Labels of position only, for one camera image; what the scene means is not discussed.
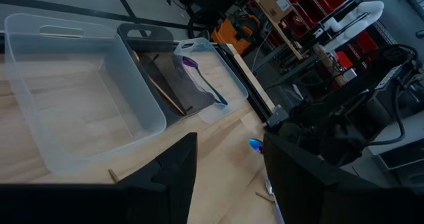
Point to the cardboard box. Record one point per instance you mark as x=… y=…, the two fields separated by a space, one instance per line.
x=275 y=3

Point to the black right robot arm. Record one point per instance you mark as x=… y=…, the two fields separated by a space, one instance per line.
x=348 y=118

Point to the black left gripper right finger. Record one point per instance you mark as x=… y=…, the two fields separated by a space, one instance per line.
x=314 y=201

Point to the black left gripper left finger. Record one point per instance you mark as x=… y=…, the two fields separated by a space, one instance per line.
x=159 y=197

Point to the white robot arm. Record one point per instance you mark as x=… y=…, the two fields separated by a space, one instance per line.
x=367 y=10

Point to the clear plastic bin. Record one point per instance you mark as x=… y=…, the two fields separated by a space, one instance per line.
x=228 y=94
x=83 y=118

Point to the rainbow iridescent spoon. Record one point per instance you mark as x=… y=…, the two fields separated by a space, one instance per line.
x=255 y=145
x=189 y=62

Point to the orange shop vacuum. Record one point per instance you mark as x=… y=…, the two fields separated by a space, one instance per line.
x=232 y=35

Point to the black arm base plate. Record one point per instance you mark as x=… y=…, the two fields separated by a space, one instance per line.
x=276 y=118

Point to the grey translucent plastic bin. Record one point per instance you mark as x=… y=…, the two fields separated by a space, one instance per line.
x=172 y=81

